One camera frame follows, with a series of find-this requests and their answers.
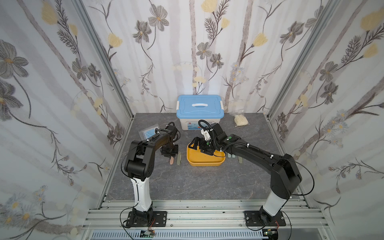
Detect yellow plastic storage tray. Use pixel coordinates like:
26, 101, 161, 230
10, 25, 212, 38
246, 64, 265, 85
187, 144, 226, 167

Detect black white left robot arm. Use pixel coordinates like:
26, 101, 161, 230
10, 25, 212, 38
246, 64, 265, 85
121, 122, 181, 228

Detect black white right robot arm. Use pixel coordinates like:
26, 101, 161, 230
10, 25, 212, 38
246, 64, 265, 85
192, 120, 303, 227

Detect blue lidded white storage box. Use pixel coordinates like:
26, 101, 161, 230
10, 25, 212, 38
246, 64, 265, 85
177, 95, 225, 131

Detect packaged blue face masks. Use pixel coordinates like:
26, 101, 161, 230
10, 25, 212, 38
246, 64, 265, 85
138, 124, 160, 140

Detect clear bag of beige items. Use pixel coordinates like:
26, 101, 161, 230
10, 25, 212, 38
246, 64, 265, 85
230, 106, 249, 127

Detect small green circuit board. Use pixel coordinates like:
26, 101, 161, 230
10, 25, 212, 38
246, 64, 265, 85
140, 230, 156, 238

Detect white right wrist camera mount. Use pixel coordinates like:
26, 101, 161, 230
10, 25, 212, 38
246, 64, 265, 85
201, 130, 211, 142

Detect aluminium rail frame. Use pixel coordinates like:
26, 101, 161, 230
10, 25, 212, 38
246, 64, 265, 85
82, 199, 335, 240

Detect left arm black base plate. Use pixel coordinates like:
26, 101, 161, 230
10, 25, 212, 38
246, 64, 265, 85
123, 210, 168, 228

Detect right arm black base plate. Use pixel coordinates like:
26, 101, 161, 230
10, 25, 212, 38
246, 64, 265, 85
244, 211, 287, 227

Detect white slotted cable duct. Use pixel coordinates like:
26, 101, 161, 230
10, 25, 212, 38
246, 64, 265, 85
90, 229, 268, 240

